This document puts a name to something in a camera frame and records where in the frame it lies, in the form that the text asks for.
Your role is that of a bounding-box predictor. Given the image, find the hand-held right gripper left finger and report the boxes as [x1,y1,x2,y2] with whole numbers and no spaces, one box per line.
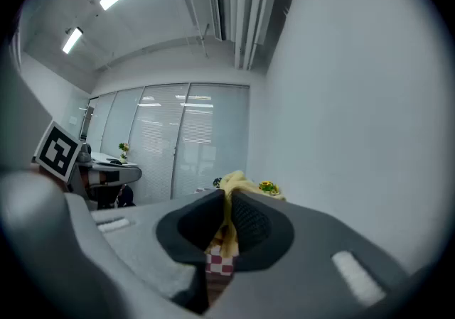
[63,188,227,315]

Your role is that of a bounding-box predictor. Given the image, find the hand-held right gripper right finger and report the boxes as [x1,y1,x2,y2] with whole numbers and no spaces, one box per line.
[209,189,410,319]

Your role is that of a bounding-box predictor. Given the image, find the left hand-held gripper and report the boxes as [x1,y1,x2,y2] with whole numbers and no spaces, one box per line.
[31,120,86,201]

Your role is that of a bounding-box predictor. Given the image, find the yellow cloth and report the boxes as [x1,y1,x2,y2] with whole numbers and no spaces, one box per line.
[213,170,287,258]

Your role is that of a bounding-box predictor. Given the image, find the gray desk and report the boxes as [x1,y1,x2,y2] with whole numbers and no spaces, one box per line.
[76,152,142,190]

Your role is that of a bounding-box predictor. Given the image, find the sunflower ornament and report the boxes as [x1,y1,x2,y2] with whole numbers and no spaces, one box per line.
[258,180,281,197]

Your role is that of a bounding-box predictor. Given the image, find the red white checkered tablecloth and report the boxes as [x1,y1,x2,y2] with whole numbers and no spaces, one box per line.
[204,235,240,278]

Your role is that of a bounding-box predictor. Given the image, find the glass partition with blinds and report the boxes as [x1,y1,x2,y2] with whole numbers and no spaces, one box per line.
[80,82,250,201]

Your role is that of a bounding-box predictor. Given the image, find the ceiling air conditioner unit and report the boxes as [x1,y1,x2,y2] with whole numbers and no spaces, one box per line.
[207,0,232,42]

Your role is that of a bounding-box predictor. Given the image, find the white ceiling ducts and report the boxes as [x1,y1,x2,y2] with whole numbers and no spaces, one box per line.
[230,0,277,70]

